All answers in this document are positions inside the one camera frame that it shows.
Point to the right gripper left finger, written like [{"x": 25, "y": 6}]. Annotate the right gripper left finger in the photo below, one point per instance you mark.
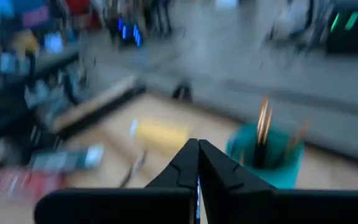
[{"x": 120, "y": 207}]

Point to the large dark teal paint bottle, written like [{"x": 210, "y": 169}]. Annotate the large dark teal paint bottle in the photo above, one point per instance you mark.
[{"x": 64, "y": 159}]

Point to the black box glowing lights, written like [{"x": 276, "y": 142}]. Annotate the black box glowing lights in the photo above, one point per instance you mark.
[{"x": 129, "y": 32}]

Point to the large yellow paint bottle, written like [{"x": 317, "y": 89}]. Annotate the large yellow paint bottle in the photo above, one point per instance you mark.
[{"x": 163, "y": 133}]

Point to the large red paint bottle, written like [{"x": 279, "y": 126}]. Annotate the large red paint bottle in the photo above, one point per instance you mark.
[{"x": 26, "y": 185}]

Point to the teal plastic cup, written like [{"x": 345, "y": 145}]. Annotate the teal plastic cup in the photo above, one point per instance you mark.
[{"x": 278, "y": 174}]

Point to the thin orange paintbrush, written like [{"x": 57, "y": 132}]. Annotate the thin orange paintbrush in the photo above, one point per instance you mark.
[{"x": 295, "y": 140}]

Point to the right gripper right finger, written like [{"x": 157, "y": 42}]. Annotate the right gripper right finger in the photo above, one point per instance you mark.
[{"x": 275, "y": 207}]

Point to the black aluminium table frame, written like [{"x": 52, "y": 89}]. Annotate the black aluminium table frame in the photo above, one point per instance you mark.
[{"x": 104, "y": 109}]

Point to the thin black paintbrush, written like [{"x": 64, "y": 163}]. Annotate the thin black paintbrush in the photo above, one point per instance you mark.
[{"x": 134, "y": 168}]

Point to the black paintbrush orange ferrule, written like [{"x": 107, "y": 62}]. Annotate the black paintbrush orange ferrule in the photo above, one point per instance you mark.
[{"x": 263, "y": 130}]

